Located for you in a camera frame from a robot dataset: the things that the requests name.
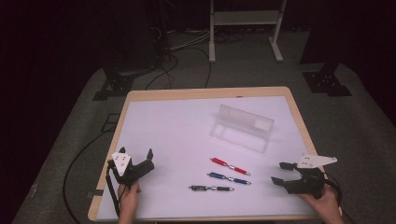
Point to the black tape square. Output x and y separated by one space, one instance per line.
111 122

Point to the white table mat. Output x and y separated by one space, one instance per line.
174 130

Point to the red pen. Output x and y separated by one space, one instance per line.
219 161

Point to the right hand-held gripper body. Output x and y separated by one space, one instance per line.
308 183

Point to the black pen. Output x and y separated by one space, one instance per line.
199 188

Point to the person's left hand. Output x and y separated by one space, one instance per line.
129 199

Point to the blue pen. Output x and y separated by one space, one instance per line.
217 175

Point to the person's right hand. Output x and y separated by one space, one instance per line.
327 205

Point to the black stand base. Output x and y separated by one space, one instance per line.
325 82
116 82

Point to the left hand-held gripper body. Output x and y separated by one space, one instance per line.
127 172

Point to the white metal stand frame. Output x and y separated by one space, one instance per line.
246 17

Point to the clear plastic pen case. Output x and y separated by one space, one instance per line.
243 123

